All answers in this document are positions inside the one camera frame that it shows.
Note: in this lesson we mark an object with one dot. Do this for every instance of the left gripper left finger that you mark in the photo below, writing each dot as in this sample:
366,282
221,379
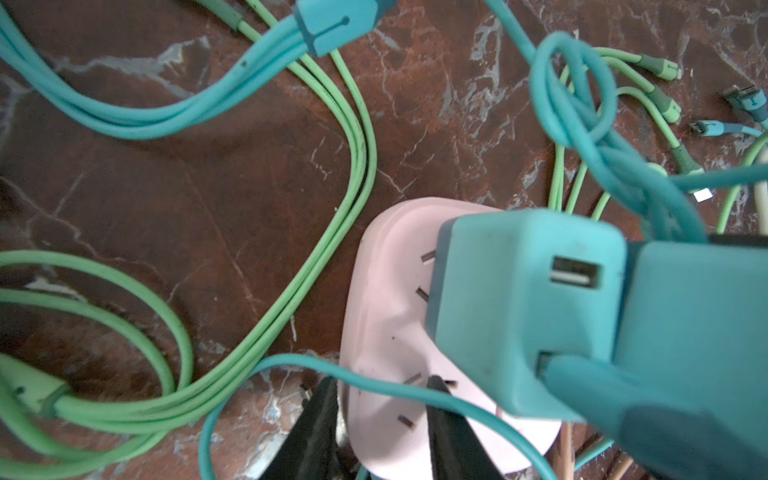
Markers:
309,451

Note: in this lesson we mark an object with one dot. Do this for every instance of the teal chargers on pink block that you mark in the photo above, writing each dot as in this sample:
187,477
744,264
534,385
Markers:
661,346

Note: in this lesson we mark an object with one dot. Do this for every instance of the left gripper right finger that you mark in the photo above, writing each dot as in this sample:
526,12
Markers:
455,451

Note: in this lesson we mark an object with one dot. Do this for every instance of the pink power socket block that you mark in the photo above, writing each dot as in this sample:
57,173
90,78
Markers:
384,338

